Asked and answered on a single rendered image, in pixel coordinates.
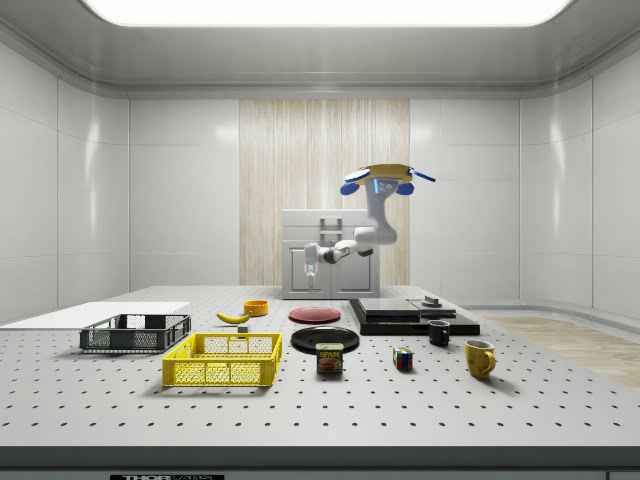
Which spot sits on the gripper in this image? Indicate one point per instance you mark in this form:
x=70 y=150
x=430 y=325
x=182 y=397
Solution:
x=311 y=278

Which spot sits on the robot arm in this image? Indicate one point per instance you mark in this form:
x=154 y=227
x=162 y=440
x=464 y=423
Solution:
x=378 y=215

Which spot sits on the red plate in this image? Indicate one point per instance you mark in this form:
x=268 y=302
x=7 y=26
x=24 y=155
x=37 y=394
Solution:
x=314 y=314

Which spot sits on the white cabinet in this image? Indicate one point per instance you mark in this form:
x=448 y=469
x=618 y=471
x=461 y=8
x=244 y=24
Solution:
x=360 y=270

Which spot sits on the black plate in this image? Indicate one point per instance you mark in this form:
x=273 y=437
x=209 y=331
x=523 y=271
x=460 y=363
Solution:
x=307 y=337

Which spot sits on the yellow bowl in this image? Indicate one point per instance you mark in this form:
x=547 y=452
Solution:
x=256 y=310

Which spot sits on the flat-sided can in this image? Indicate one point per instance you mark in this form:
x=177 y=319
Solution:
x=329 y=360

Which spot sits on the banana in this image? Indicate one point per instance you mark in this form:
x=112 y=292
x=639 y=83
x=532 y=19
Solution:
x=232 y=318

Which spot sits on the puzzle cube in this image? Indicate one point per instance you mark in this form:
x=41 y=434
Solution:
x=403 y=359

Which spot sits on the drone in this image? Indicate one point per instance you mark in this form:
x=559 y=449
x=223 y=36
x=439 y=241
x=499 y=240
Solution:
x=385 y=171

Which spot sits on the yellow basket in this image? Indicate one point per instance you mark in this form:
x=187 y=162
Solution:
x=220 y=372

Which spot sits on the black mug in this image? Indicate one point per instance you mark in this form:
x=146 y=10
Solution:
x=438 y=335

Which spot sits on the yellow mug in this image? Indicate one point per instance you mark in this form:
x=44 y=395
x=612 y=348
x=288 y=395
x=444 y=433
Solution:
x=477 y=360

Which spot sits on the dark grey basket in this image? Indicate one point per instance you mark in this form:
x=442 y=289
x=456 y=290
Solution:
x=125 y=340

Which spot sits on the white board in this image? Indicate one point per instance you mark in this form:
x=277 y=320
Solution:
x=60 y=315

